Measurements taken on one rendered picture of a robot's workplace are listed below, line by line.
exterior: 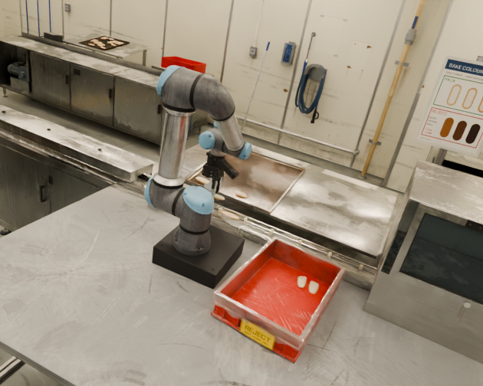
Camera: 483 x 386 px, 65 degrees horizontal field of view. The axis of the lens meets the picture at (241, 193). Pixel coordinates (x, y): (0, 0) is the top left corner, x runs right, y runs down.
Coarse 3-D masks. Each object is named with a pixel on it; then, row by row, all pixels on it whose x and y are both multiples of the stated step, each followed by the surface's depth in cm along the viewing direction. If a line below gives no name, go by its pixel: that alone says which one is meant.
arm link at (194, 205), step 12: (180, 192) 140; (192, 192) 139; (204, 192) 141; (180, 204) 138; (192, 204) 135; (204, 204) 136; (180, 216) 140; (192, 216) 137; (204, 216) 138; (192, 228) 140; (204, 228) 142
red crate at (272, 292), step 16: (272, 272) 155; (288, 272) 157; (256, 288) 144; (272, 288) 146; (288, 288) 148; (304, 288) 149; (320, 288) 151; (256, 304) 136; (272, 304) 138; (288, 304) 139; (304, 304) 141; (224, 320) 125; (240, 320) 123; (272, 320) 130; (288, 320) 132; (304, 320) 133; (288, 352) 116
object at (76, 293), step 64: (0, 256) 136; (64, 256) 142; (128, 256) 149; (0, 320) 112; (64, 320) 116; (128, 320) 120; (192, 320) 125; (320, 320) 135; (384, 320) 141; (64, 384) 103; (128, 384) 101; (192, 384) 104; (256, 384) 107; (320, 384) 111; (384, 384) 115; (448, 384) 119
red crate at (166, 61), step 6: (162, 60) 509; (168, 60) 505; (174, 60) 502; (180, 60) 536; (186, 60) 533; (162, 66) 512; (168, 66) 509; (180, 66) 502; (186, 66) 498; (192, 66) 495; (198, 66) 504; (204, 66) 520; (204, 72) 525
